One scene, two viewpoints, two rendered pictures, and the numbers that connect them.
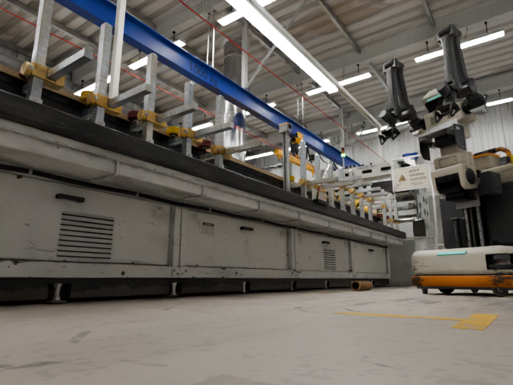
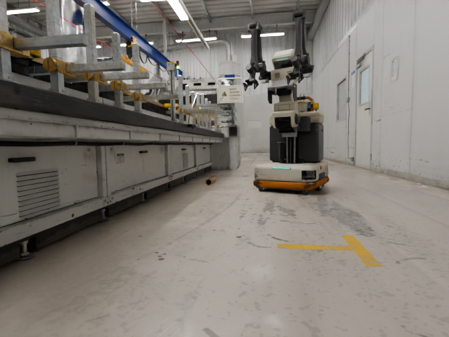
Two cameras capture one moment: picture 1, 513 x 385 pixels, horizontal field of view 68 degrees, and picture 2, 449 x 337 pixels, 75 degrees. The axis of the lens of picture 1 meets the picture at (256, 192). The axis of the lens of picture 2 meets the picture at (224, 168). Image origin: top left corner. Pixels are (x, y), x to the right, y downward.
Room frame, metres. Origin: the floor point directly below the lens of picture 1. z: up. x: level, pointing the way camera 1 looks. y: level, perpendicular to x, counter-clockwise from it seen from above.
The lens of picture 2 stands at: (0.08, 0.61, 0.49)
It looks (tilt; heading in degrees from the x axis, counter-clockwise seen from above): 5 degrees down; 333
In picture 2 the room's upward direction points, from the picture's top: 1 degrees counter-clockwise
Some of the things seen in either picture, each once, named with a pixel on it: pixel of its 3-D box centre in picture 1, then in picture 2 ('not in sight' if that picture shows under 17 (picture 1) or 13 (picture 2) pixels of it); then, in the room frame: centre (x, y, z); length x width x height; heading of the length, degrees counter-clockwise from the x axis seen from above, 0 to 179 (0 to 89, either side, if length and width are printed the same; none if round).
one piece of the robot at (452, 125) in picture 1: (442, 139); (282, 91); (2.37, -1.22, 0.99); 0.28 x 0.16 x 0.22; 31
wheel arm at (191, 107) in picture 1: (162, 118); (106, 77); (1.66, 0.44, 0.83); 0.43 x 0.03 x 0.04; 54
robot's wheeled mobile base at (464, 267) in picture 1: (483, 269); (292, 174); (2.52, -1.47, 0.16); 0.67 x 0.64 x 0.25; 121
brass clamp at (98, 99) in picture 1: (104, 104); (60, 68); (1.47, 0.64, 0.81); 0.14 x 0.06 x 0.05; 144
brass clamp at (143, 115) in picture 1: (152, 119); (95, 77); (1.68, 0.49, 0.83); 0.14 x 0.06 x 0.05; 144
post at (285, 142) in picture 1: (285, 162); (172, 96); (2.67, -0.22, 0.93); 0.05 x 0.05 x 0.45; 54
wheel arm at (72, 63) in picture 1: (54, 74); (24, 45); (1.26, 0.73, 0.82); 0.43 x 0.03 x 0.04; 54
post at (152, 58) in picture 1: (149, 99); (91, 55); (1.66, 0.50, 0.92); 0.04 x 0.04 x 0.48; 54
